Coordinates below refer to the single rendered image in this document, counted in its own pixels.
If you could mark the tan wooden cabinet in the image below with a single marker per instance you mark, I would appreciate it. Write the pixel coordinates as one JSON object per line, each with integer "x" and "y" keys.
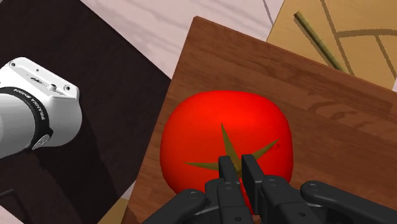
{"x": 359, "y": 18}

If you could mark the red tomato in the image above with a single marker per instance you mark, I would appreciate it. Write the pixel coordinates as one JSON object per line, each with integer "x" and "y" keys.
{"x": 211, "y": 133}

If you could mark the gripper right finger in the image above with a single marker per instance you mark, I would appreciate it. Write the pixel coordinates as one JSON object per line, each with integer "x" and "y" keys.
{"x": 279, "y": 198}

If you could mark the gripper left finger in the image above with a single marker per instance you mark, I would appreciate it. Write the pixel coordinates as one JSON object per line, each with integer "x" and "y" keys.
{"x": 228, "y": 192}

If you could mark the brown wooden table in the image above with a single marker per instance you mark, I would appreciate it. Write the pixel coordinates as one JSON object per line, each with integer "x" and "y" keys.
{"x": 325, "y": 124}

